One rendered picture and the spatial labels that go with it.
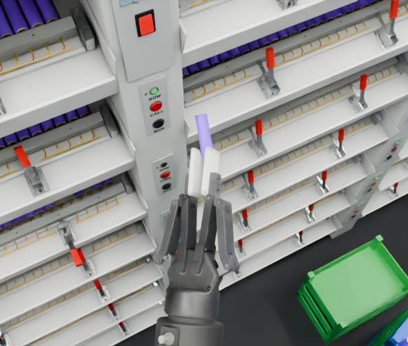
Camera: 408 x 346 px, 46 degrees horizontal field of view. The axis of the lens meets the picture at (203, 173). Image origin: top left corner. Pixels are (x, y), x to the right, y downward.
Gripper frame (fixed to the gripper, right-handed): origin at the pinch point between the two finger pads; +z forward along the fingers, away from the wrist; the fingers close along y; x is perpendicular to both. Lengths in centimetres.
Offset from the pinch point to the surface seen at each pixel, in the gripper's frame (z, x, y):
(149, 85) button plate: 10.8, -8.9, 4.4
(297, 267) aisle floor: -9, 121, 34
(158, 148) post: 5.6, 4.1, 12.4
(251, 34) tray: 20.5, -0.2, -6.3
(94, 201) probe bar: -2.4, 9.6, 31.5
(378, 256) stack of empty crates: -3, 121, 4
